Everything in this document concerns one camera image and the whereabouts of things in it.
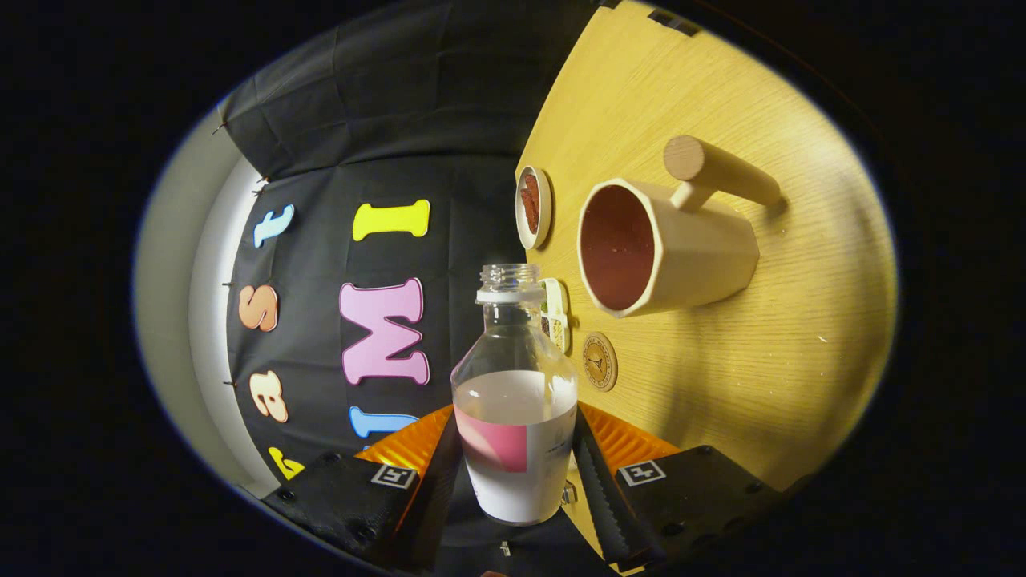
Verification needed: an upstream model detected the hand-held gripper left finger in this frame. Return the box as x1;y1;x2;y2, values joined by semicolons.
261;405;462;571

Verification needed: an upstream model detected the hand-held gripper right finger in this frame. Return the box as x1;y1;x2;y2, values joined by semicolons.
573;403;782;571

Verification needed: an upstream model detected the clear juice bottle pink label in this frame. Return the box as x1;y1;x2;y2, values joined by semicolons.
450;264;580;526

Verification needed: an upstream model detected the round wooden coaster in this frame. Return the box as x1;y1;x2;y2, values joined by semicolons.
582;331;619;393

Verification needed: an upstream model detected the beige cup with wooden handle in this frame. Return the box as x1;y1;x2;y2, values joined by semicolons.
577;135;782;320

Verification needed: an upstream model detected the white divided dish with beans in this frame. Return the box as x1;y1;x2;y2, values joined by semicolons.
539;277;571;355

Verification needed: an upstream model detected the wooden table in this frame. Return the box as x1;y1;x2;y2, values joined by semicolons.
515;0;899;574

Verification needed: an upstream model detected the white round plate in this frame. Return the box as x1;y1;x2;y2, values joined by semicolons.
515;165;553;251

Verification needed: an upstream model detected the black backdrop cloth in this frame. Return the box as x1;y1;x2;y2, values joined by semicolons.
216;0;610;577

